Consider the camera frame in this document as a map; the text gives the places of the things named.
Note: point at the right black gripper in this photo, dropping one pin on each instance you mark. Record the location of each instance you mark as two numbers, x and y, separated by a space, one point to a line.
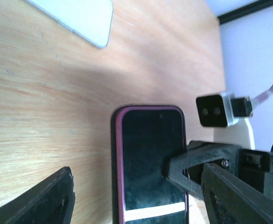
254 168

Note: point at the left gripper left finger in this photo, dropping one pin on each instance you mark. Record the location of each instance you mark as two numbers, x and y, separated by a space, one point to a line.
49 202

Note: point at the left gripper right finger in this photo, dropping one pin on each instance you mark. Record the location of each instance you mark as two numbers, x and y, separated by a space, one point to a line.
229 200

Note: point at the dark phone magenta edge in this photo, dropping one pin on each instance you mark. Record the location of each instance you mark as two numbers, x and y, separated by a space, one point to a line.
150 168

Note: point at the black phone case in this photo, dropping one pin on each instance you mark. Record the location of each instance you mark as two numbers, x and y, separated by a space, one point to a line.
114 163

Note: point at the light blue phone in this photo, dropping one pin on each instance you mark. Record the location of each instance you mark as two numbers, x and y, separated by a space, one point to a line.
90 19

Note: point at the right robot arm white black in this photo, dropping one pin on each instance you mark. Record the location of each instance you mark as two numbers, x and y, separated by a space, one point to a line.
232 149

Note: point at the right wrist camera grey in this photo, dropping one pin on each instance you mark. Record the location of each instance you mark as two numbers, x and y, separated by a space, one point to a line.
223 109

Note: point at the black aluminium frame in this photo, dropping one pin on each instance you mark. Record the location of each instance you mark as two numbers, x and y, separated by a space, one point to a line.
244 11

